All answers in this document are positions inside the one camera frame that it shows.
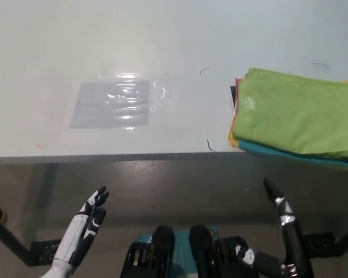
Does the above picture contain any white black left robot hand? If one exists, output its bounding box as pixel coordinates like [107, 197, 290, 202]
[52, 185, 110, 268]

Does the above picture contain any black teal robot torso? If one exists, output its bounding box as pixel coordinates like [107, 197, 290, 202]
[120, 224, 252, 278]

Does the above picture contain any black perforated foot plate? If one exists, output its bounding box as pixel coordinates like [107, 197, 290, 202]
[31, 238, 65, 266]
[302, 232, 338, 259]

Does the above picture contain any green microfibre cloth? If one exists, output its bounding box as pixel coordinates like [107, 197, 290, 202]
[231, 67, 348, 159]

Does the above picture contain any clear plastic bag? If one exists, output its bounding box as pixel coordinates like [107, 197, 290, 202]
[69, 81, 150, 130]

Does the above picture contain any grey upright table leg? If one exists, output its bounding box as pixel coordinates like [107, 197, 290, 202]
[42, 163, 59, 209]

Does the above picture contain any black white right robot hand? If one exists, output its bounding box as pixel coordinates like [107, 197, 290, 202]
[233, 177, 311, 278]

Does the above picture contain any clear plastic film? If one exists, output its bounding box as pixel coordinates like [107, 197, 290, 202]
[97, 71, 175, 131]

